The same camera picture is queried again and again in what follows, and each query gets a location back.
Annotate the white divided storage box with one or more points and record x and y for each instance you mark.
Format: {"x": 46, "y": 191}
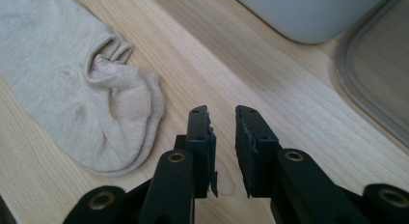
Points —
{"x": 305, "y": 14}

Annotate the beige ankle sock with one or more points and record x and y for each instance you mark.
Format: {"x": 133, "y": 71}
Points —
{"x": 64, "y": 89}

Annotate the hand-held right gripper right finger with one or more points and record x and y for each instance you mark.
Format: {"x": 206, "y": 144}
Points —
{"x": 254, "y": 153}

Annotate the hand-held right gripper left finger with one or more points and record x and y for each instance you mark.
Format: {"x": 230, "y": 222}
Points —
{"x": 201, "y": 146}

